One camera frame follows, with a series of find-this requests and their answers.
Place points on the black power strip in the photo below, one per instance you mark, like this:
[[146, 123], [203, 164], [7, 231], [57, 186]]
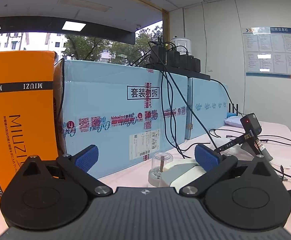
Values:
[[174, 70]]

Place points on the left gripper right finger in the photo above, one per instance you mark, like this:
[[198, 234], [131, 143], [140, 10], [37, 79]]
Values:
[[217, 168]]

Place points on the white water dispenser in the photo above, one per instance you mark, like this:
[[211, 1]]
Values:
[[183, 45]]

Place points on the large light blue box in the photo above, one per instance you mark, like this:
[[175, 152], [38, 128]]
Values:
[[129, 113]]

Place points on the grey white insulated cup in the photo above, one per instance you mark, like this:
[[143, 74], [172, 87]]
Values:
[[180, 172]]

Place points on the wall notice board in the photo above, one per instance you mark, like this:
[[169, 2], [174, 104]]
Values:
[[267, 51]]

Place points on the black power adapter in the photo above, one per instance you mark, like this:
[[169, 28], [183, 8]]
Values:
[[195, 65], [173, 58], [185, 62], [158, 55]]

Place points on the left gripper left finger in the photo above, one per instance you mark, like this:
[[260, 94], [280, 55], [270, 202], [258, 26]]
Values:
[[77, 167]]

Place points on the orange MIUZI cardboard box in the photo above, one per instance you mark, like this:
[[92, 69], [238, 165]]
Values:
[[26, 110]]

